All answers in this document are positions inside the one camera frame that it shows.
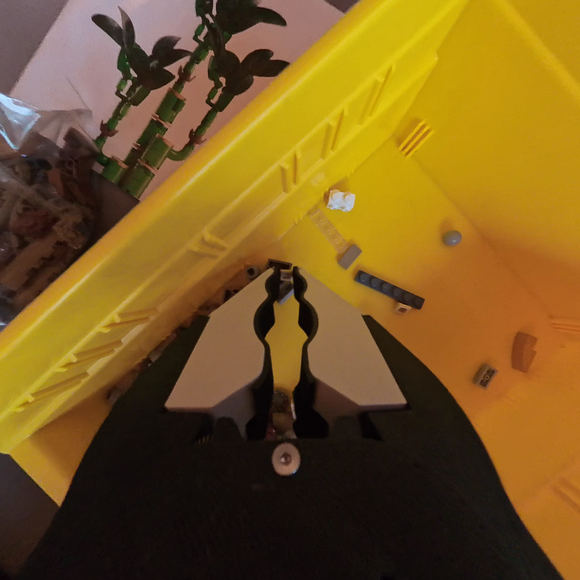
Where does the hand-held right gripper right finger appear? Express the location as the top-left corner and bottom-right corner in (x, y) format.
(292, 266), (408, 439)

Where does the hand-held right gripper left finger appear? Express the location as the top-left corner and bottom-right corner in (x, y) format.
(164, 266), (278, 439)

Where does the pile of toy building bricks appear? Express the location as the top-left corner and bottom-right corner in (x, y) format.
(106, 188), (540, 440)

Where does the yellow plastic storage bin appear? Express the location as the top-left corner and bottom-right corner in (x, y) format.
(0, 0), (580, 580)

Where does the clear zip bag green seal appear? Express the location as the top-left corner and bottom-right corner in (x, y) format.
(0, 93), (98, 327)

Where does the grey desk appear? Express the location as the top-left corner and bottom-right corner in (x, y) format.
(0, 0), (359, 576)

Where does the plant building instruction booklet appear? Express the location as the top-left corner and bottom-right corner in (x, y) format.
(9, 0), (345, 200)

